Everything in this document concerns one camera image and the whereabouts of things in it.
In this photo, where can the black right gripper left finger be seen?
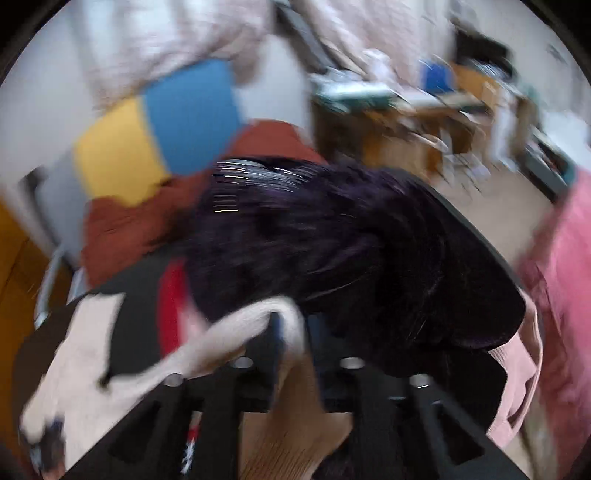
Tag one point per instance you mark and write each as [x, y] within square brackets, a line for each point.
[189, 429]

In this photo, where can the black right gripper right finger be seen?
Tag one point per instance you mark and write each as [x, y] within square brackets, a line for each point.
[402, 428]

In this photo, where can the beige knit sweater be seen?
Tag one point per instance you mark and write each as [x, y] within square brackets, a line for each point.
[289, 442]

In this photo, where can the dark grey mattress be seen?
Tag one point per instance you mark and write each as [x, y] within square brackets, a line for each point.
[134, 344]

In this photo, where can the red garment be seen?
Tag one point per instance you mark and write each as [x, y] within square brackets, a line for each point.
[178, 319]

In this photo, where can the dark purple black garment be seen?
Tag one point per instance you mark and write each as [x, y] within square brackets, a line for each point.
[393, 268]

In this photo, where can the orange wooden wardrobe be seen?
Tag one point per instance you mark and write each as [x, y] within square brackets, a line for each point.
[22, 269]

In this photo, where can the rust brown knit garment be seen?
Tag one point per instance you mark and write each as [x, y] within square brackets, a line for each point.
[116, 236]

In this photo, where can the pink garment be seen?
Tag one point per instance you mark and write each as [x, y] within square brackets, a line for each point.
[547, 398]

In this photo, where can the cluttered wooden desk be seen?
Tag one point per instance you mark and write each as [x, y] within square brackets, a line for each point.
[432, 134]

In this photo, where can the grey yellow blue headboard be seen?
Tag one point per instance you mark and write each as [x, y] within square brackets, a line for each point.
[176, 126]

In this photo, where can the blue chair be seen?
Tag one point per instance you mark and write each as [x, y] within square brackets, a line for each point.
[437, 76]

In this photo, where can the patterned white curtain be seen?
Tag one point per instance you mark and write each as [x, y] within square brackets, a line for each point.
[125, 45]

